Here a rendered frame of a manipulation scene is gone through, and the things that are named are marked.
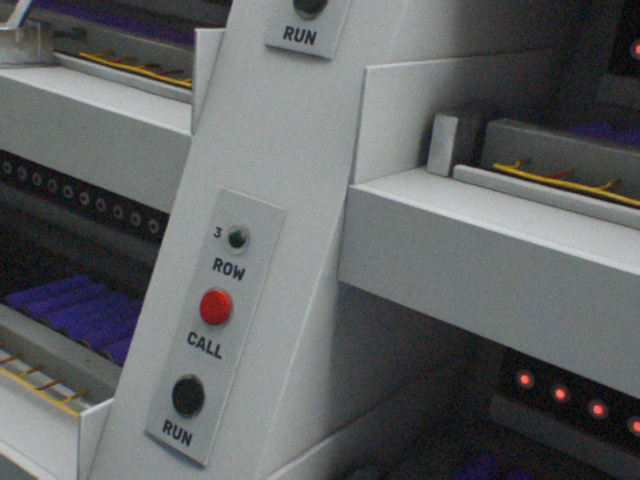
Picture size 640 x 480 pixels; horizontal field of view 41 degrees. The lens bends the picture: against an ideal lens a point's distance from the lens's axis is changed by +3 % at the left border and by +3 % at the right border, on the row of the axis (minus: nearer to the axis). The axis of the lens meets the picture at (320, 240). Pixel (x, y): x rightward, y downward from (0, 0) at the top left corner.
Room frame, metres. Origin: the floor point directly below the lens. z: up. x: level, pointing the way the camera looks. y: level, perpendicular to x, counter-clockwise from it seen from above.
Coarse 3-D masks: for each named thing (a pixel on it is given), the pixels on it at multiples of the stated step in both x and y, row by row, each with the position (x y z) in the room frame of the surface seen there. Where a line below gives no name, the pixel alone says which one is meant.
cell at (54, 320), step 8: (104, 296) 0.59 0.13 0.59; (112, 296) 0.60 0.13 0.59; (120, 296) 0.60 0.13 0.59; (80, 304) 0.58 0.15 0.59; (88, 304) 0.58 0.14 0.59; (96, 304) 0.58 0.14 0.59; (104, 304) 0.59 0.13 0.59; (112, 304) 0.59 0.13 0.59; (120, 304) 0.60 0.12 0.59; (56, 312) 0.56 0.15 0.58; (64, 312) 0.56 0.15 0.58; (72, 312) 0.57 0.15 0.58; (80, 312) 0.57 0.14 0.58; (88, 312) 0.58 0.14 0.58; (96, 312) 0.58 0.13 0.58; (48, 320) 0.55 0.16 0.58; (56, 320) 0.56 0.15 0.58; (64, 320) 0.56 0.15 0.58; (72, 320) 0.56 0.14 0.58; (56, 328) 0.55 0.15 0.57
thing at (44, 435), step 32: (0, 192) 0.75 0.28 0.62; (64, 224) 0.70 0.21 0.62; (96, 224) 0.68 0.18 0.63; (32, 256) 0.70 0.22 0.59; (0, 384) 0.51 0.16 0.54; (32, 384) 0.51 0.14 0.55; (0, 416) 0.48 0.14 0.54; (32, 416) 0.48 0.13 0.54; (64, 416) 0.48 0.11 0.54; (96, 416) 0.41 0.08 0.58; (0, 448) 0.45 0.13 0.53; (32, 448) 0.45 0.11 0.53; (64, 448) 0.45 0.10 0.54; (96, 448) 0.41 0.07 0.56
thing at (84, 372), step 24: (0, 312) 0.55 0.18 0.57; (0, 336) 0.53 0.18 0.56; (24, 336) 0.52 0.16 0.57; (48, 336) 0.52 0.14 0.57; (24, 360) 0.52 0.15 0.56; (48, 360) 0.51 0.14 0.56; (72, 360) 0.50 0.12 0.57; (96, 360) 0.50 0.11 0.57; (24, 384) 0.49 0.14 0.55; (48, 384) 0.49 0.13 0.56; (72, 384) 0.50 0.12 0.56; (96, 384) 0.48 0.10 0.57
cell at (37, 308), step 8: (88, 288) 0.60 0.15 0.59; (96, 288) 0.61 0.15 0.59; (104, 288) 0.61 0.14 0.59; (56, 296) 0.59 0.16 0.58; (64, 296) 0.59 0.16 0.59; (72, 296) 0.59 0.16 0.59; (80, 296) 0.59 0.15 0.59; (88, 296) 0.60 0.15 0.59; (96, 296) 0.60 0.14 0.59; (32, 304) 0.57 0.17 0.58; (40, 304) 0.57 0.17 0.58; (48, 304) 0.58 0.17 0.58; (56, 304) 0.58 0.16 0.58; (64, 304) 0.58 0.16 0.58; (72, 304) 0.59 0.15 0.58; (32, 312) 0.56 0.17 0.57; (40, 312) 0.57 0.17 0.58; (48, 312) 0.57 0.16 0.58
